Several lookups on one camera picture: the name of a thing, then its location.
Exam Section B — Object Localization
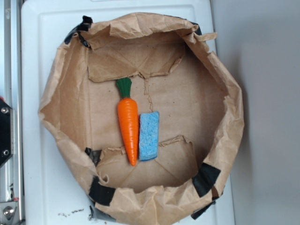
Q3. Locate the white plastic tray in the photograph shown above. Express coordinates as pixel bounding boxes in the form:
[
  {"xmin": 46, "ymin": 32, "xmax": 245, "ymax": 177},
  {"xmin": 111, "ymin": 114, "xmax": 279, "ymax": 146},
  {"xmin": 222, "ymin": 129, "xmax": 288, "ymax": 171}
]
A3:
[{"xmin": 20, "ymin": 0, "xmax": 236, "ymax": 225}]

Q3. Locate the aluminium frame rail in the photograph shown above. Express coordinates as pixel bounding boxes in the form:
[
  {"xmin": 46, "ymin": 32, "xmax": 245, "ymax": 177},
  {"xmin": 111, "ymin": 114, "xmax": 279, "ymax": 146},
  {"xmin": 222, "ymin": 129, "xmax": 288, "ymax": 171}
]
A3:
[{"xmin": 0, "ymin": 0, "xmax": 26, "ymax": 225}]

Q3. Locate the black metal bracket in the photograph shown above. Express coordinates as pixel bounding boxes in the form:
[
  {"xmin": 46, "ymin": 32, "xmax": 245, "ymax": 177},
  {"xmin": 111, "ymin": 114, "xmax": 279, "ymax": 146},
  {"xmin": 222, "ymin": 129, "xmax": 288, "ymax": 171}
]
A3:
[{"xmin": 0, "ymin": 98, "xmax": 12, "ymax": 167}]

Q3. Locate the blue sponge block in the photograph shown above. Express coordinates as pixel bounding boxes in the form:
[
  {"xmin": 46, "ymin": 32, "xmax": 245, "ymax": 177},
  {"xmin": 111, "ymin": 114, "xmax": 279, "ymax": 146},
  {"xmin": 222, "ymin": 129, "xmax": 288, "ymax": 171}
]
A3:
[{"xmin": 139, "ymin": 111, "xmax": 159, "ymax": 161}]

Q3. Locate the brown paper bag basin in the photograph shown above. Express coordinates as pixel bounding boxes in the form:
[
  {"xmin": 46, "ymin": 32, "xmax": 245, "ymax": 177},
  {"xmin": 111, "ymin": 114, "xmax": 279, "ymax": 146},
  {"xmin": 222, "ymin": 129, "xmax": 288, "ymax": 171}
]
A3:
[{"xmin": 38, "ymin": 13, "xmax": 244, "ymax": 225}]

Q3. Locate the orange plastic toy carrot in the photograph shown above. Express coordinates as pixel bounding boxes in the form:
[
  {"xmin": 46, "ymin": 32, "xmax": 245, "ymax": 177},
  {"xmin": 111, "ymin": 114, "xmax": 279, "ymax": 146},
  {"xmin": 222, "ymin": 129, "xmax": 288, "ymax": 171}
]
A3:
[{"xmin": 116, "ymin": 77, "xmax": 139, "ymax": 166}]

